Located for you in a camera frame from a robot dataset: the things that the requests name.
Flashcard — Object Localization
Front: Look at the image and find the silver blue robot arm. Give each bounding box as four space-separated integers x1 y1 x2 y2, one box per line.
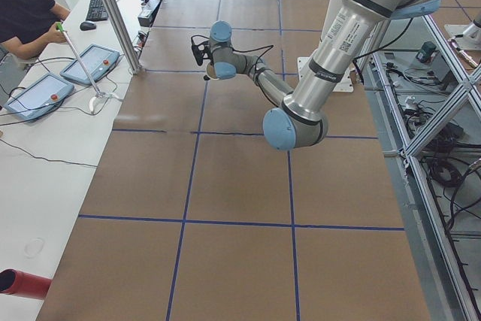
462 12 481 44
196 0 441 150

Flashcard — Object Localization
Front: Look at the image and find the metal stick with green tip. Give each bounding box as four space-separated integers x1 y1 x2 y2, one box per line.
55 22 123 115

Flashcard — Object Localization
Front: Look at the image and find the aluminium frame rail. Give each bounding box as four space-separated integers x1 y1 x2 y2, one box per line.
361 8 480 320

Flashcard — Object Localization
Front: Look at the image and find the person in black shirt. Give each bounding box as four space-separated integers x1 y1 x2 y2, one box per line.
1 0 70 60

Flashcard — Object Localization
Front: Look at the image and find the brown paper table cover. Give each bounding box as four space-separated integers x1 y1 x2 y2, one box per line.
38 0 430 320

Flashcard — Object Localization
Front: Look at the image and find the red cylinder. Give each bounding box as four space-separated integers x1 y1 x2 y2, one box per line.
1 269 52 300

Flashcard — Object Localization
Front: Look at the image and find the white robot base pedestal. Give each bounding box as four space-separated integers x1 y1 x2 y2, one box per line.
297 57 354 92

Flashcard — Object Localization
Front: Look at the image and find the black keyboard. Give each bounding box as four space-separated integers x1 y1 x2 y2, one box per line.
86 0 108 22

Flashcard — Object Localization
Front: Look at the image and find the aluminium frame post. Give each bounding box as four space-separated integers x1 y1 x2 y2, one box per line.
102 0 141 74

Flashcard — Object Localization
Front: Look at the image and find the white mug with black handle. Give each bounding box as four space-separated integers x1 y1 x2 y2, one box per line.
205 63 222 80

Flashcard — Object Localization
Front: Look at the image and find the teach pendant with red button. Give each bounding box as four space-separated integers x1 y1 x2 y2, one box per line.
60 44 120 86

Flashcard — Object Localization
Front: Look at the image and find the black computer mouse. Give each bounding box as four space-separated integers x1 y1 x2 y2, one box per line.
79 20 97 32

